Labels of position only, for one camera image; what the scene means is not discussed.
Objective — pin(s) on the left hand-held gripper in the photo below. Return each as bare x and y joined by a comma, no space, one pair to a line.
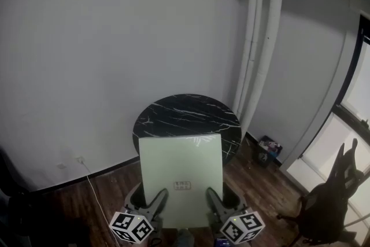
131,227

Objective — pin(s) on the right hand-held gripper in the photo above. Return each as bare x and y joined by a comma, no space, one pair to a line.
242,227

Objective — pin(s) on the pale green item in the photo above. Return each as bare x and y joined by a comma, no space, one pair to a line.
179,162

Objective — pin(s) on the small blue screen device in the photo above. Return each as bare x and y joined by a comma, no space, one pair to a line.
223,243

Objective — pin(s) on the person's gray shoe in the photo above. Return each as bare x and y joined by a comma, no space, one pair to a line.
185,237

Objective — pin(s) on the black marble round table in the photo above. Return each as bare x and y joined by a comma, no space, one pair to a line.
185,115

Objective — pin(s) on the black chair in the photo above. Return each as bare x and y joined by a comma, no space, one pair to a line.
326,208

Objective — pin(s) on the black bulky object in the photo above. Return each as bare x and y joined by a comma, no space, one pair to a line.
8,182

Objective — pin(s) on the thick white vertical pipe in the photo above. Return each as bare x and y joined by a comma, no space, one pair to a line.
270,37

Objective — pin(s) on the thin white vertical pipe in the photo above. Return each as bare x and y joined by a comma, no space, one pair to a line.
251,23
257,23

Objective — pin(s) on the white wall socket with plug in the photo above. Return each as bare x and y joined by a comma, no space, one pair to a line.
80,159

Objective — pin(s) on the window with dark frame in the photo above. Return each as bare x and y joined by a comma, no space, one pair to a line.
332,136

